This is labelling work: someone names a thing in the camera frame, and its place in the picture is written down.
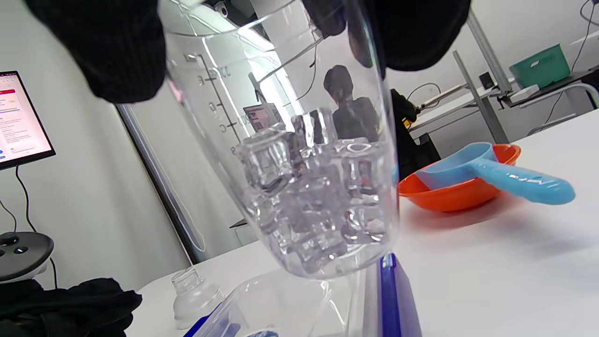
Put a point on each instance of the person's left hand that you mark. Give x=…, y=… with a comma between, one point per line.
x=70, y=309

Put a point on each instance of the person's right hand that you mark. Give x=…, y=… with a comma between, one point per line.
x=107, y=47

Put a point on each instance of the clear plastic shaker cup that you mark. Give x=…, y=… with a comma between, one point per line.
x=196, y=117

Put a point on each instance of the clear plastic shaker lid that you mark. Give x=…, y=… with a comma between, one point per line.
x=196, y=299

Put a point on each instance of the clear plastic container lid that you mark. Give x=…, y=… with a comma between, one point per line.
x=281, y=304

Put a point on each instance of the small heap of clear ice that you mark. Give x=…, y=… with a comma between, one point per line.
x=318, y=196

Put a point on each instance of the clear container with blue clips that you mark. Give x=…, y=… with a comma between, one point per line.
x=398, y=299

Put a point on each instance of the blue plastic scoop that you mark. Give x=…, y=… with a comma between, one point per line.
x=524, y=185

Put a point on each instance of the grey and white hand controller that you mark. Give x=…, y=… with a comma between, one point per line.
x=23, y=252

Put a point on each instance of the flat computer monitor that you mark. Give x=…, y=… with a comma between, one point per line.
x=23, y=121

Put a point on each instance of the flat monitor on tall stand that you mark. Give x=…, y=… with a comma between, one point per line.
x=262, y=117

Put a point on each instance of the white cart with dark top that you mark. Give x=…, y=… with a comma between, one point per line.
x=575, y=77
x=238, y=223

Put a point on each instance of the black office chair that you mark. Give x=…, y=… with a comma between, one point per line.
x=423, y=150

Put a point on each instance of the orange plastic bowl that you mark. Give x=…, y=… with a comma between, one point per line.
x=449, y=196

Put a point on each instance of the small black device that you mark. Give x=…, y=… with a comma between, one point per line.
x=486, y=80

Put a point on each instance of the small white box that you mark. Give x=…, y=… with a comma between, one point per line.
x=524, y=93

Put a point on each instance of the teal plastic container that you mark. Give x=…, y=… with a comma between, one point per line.
x=538, y=68

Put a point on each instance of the white desk frame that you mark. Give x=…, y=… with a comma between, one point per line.
x=482, y=103

